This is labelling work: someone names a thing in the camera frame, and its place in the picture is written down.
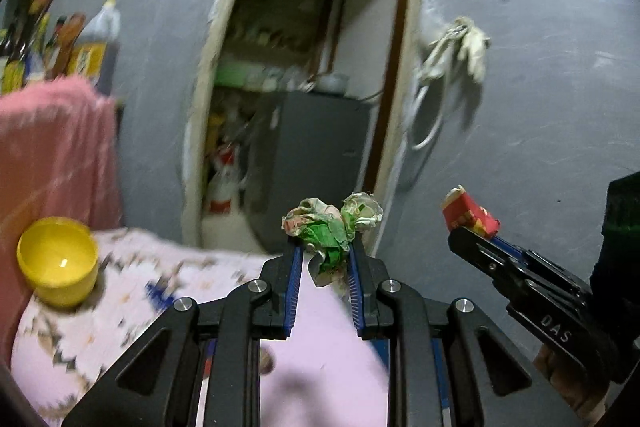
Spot metal pot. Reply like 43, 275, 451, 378
314, 72, 349, 96

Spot green box on shelf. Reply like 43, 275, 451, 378
214, 60, 254, 89

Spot yellow plastic bowl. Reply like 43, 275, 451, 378
16, 217, 99, 309

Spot red white sack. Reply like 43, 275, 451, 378
205, 143, 242, 215

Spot pink floral tablecloth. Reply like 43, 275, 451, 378
10, 229, 388, 426

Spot white hose loop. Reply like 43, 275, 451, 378
406, 76, 447, 152

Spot large oil bottle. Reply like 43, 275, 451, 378
66, 0, 120, 95

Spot green wrapper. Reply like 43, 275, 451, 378
281, 192, 384, 287

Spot white rubber gloves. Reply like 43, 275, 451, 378
420, 16, 491, 86

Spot red wrapper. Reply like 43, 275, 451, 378
440, 185, 500, 239

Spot right hand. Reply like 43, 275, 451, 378
533, 345, 610, 426

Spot grey washing machine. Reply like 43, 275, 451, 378
244, 92, 370, 253

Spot pink checked towel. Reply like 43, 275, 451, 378
0, 76, 122, 362

